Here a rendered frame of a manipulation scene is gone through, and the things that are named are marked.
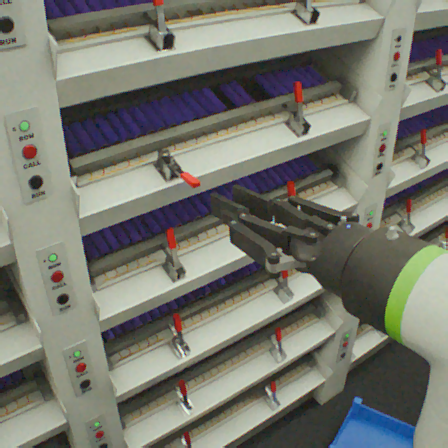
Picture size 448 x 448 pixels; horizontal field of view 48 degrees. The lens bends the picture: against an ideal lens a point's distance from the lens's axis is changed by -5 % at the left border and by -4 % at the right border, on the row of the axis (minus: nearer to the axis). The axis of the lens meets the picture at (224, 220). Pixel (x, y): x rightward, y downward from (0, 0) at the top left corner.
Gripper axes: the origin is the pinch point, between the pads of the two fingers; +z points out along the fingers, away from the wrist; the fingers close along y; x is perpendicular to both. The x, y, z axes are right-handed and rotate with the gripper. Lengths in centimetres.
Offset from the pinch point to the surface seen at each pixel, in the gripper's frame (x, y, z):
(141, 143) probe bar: 4.2, -1.7, 21.7
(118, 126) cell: 6.4, -3.0, 26.4
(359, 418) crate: -93, 50, 20
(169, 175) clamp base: 0.0, -0.5, 16.4
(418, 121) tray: -13, 81, 29
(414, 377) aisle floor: -93, 76, 19
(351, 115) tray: -0.8, 40.9, 17.9
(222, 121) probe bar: 3.8, 13.3, 21.6
